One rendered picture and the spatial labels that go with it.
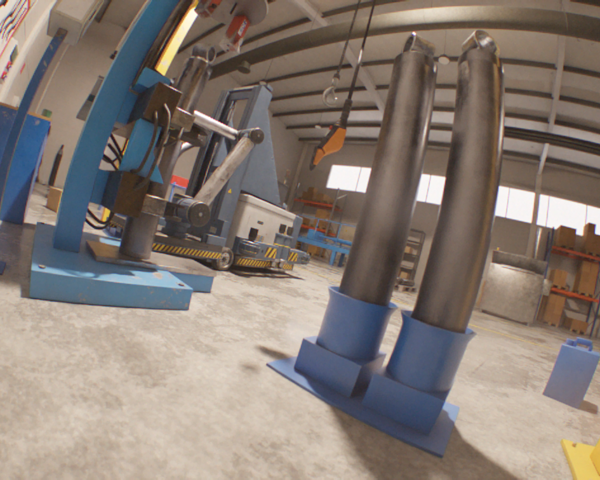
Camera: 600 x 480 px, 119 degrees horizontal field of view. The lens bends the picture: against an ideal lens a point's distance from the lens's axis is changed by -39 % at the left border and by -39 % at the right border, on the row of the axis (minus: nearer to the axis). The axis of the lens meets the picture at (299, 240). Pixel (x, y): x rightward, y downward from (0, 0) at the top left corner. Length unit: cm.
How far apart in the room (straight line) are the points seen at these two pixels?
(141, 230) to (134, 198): 38
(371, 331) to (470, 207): 56
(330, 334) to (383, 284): 27
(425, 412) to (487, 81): 121
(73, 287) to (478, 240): 154
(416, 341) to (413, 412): 25
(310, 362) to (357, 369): 20
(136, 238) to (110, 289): 52
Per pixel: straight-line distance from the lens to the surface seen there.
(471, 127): 112
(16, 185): 286
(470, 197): 101
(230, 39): 235
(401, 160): 113
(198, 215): 223
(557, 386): 210
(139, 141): 150
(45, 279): 132
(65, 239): 174
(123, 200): 144
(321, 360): 112
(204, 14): 220
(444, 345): 97
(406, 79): 132
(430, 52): 152
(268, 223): 348
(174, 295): 151
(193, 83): 195
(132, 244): 181
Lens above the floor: 51
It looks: level
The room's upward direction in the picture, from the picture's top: 16 degrees clockwise
